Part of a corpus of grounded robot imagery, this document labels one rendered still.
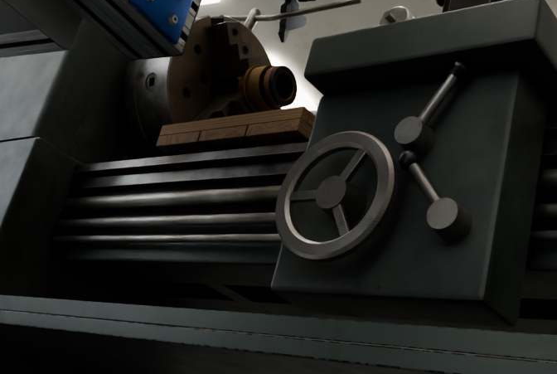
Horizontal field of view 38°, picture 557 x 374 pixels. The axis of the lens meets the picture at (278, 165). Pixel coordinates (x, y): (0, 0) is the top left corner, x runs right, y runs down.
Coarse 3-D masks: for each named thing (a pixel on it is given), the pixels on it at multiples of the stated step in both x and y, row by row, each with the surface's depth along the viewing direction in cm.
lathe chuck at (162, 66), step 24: (240, 24) 164; (192, 48) 153; (144, 72) 152; (168, 72) 148; (192, 72) 152; (216, 72) 157; (144, 96) 151; (168, 96) 148; (192, 96) 152; (144, 120) 153; (168, 120) 149
